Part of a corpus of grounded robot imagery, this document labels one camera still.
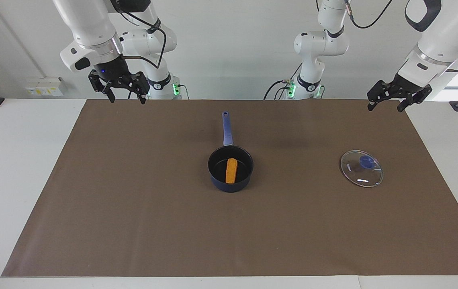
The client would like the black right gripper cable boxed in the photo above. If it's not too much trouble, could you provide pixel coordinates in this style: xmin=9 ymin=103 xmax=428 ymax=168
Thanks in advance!
xmin=110 ymin=0 xmax=168 ymax=69

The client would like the brown table mat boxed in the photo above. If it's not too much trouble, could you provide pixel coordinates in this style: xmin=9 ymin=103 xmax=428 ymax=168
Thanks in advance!
xmin=1 ymin=99 xmax=458 ymax=277

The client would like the glass lid with blue knob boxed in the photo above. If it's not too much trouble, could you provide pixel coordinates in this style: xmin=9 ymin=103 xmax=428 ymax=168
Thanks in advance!
xmin=340 ymin=150 xmax=384 ymax=188

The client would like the white wall socket box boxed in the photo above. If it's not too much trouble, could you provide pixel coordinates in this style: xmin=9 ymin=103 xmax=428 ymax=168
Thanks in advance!
xmin=25 ymin=77 xmax=68 ymax=97

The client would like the yellow corn cob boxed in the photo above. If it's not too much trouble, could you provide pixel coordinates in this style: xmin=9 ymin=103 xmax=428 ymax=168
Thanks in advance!
xmin=225 ymin=158 xmax=238 ymax=184

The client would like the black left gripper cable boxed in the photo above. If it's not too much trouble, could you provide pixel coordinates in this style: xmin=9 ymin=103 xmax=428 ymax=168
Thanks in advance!
xmin=345 ymin=0 xmax=458 ymax=73

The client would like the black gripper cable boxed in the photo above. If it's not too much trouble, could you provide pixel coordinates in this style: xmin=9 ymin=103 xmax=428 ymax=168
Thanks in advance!
xmin=110 ymin=0 xmax=168 ymax=69
xmin=345 ymin=0 xmax=458 ymax=73

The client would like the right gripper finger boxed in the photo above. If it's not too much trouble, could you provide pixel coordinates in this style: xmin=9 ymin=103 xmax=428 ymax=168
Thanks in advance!
xmin=129 ymin=72 xmax=150 ymax=105
xmin=88 ymin=71 xmax=116 ymax=103

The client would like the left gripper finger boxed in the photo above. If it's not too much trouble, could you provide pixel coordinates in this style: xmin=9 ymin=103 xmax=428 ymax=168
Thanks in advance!
xmin=367 ymin=80 xmax=392 ymax=112
xmin=397 ymin=86 xmax=433 ymax=113

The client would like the black left arm base cable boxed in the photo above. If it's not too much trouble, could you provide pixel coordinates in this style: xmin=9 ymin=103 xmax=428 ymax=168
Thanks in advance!
xmin=263 ymin=79 xmax=294 ymax=100

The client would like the dark blue saucepan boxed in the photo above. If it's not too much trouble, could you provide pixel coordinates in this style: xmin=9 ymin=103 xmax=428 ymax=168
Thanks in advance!
xmin=207 ymin=111 xmax=254 ymax=193

